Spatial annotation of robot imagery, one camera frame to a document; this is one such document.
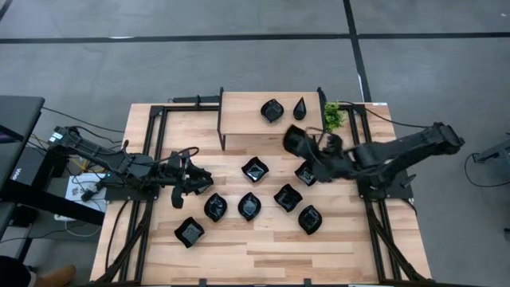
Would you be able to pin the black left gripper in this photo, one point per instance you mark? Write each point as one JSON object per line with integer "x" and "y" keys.
{"x": 179, "y": 179}

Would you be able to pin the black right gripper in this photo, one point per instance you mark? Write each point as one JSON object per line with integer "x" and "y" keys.
{"x": 334, "y": 163}

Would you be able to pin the black leaf-shaped mini plate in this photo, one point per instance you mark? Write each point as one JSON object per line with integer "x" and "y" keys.
{"x": 215, "y": 207}
{"x": 272, "y": 111}
{"x": 249, "y": 206}
{"x": 310, "y": 219}

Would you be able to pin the black square wavy mini plate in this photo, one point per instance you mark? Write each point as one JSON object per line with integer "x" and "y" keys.
{"x": 304, "y": 175}
{"x": 255, "y": 170}
{"x": 287, "y": 197}

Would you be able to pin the black teardrop mini plate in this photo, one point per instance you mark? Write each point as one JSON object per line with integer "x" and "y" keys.
{"x": 299, "y": 111}

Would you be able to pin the stack of black trays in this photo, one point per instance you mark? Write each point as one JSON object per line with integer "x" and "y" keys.
{"x": 189, "y": 232}

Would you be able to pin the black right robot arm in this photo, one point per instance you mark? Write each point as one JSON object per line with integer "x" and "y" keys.
{"x": 418, "y": 145}

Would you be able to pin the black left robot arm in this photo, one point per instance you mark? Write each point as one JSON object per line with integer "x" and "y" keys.
{"x": 103, "y": 155}

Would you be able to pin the green plant white pot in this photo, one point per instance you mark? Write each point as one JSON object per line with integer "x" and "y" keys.
{"x": 334, "y": 116}

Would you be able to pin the small wooden shelf black legs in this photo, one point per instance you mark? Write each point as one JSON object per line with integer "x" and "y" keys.
{"x": 243, "y": 119}

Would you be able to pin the white printed sheet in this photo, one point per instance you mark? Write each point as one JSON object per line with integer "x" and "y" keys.
{"x": 77, "y": 191}

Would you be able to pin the white power strip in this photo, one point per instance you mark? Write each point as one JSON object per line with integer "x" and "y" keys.
{"x": 63, "y": 218}

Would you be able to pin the black computer case white logo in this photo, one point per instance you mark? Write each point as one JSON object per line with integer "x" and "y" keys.
{"x": 32, "y": 167}

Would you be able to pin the grey metal stand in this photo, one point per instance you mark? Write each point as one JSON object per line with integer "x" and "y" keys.
{"x": 496, "y": 153}

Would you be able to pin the person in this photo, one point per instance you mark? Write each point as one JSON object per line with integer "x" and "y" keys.
{"x": 12, "y": 273}

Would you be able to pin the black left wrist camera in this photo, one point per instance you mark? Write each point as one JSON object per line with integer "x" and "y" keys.
{"x": 178, "y": 158}

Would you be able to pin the black aluminium table frame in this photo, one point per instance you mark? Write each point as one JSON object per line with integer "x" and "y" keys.
{"x": 156, "y": 139}

